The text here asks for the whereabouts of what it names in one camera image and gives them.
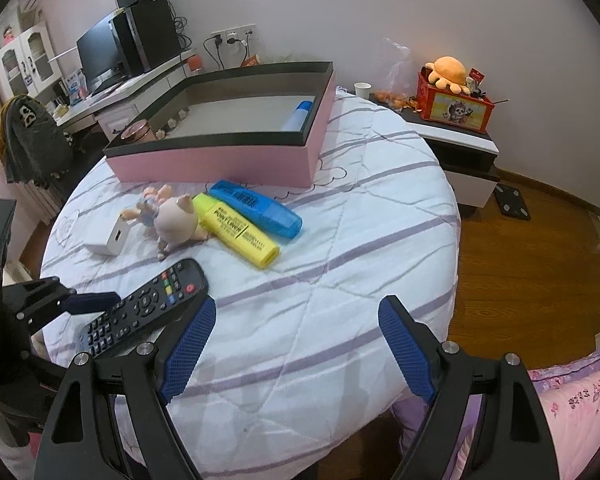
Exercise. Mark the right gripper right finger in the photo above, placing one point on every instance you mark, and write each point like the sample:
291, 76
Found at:
511, 439

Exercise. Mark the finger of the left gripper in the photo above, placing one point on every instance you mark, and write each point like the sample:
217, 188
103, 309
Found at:
93, 302
36, 300

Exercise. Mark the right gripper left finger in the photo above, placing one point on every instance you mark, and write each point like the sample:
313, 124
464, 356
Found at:
81, 438

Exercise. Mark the black remote control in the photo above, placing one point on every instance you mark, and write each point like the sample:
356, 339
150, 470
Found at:
158, 302

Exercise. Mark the white power adapter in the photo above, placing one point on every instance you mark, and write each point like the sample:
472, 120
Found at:
107, 237

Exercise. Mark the pink pig figurine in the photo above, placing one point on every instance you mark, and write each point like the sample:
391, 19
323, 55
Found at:
171, 219

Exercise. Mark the yellow highlighter marker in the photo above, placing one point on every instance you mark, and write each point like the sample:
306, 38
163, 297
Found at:
235, 231

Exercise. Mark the blue highlighter marker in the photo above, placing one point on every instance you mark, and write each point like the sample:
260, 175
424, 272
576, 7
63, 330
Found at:
267, 214

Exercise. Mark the blue capped glue bottle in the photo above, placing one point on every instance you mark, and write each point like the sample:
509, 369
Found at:
297, 118

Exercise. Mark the pink floral bedding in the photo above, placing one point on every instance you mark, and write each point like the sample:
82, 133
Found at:
570, 398

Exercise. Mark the dark jacket on chair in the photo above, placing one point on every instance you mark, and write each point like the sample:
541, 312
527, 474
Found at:
33, 149

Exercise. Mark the white desk with drawers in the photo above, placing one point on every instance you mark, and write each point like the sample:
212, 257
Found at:
113, 109

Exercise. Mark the white striped tablecloth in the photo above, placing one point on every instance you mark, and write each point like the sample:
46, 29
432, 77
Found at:
296, 362

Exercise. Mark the white glass door cabinet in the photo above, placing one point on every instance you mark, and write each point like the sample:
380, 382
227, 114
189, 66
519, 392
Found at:
28, 65

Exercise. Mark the black bathroom scale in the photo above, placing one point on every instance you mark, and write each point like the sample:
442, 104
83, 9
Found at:
510, 202

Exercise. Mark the pink and black tray box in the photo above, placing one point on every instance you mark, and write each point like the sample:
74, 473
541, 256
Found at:
232, 131

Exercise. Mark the black computer monitor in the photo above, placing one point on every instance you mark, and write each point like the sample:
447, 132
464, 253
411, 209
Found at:
101, 59

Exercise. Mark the orange capped bottle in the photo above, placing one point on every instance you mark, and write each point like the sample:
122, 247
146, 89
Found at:
195, 64

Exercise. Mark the black computer tower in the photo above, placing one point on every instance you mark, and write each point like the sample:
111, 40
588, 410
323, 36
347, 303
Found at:
145, 36

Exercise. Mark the orange snack bag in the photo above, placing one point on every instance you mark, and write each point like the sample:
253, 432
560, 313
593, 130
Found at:
253, 60

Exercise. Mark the red cartoon storage box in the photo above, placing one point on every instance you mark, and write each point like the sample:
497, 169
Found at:
451, 109

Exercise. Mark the white paper cup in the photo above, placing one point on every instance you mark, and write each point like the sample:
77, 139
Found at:
362, 90

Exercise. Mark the orange octopus plush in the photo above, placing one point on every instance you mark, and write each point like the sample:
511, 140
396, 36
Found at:
448, 73

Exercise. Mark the clear plastic bag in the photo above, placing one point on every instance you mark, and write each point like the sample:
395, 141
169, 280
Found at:
394, 67

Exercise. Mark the wall power socket strip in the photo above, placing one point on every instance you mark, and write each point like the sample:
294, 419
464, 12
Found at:
245, 33

